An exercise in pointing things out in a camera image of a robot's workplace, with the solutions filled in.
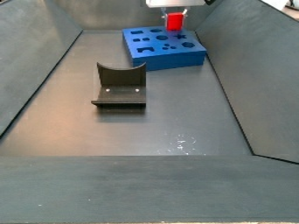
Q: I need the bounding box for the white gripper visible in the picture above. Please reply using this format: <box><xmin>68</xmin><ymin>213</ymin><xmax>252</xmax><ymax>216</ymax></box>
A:
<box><xmin>145</xmin><ymin>0</ymin><xmax>205</xmax><ymax>19</ymax></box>

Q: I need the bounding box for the blue shape sorter board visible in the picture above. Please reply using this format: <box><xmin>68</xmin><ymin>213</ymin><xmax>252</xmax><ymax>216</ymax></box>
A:
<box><xmin>121</xmin><ymin>26</ymin><xmax>206</xmax><ymax>71</ymax></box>

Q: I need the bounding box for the red two-legged peg block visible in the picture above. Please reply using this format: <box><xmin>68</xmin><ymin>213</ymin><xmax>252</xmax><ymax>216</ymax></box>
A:
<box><xmin>165</xmin><ymin>12</ymin><xmax>184</xmax><ymax>31</ymax></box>

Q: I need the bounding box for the black curved stand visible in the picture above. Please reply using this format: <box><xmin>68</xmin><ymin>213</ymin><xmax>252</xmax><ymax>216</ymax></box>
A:
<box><xmin>90</xmin><ymin>64</ymin><xmax>145</xmax><ymax>107</ymax></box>

